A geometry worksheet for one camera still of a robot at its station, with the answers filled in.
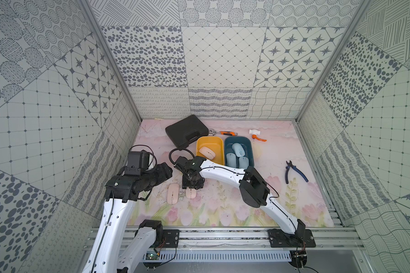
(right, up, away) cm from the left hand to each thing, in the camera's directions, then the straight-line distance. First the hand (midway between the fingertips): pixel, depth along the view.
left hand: (169, 173), depth 70 cm
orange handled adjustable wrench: (+28, +17, +45) cm, 56 cm away
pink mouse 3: (+15, +5, +31) cm, 35 cm away
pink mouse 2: (+7, -14, +16) cm, 23 cm away
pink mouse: (-2, -14, +16) cm, 21 cm away
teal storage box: (+40, +11, +34) cm, 54 cm away
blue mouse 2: (+34, +7, +31) cm, 47 cm away
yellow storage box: (+20, +10, +34) cm, 41 cm away
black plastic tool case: (+1, +19, +40) cm, 44 cm away
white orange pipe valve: (+47, +18, +41) cm, 65 cm away
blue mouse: (+36, 0, +26) cm, 45 cm away
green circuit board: (-9, -36, +2) cm, 37 cm away
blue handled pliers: (+64, -1, +28) cm, 70 cm away
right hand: (+7, -12, +19) cm, 23 cm away
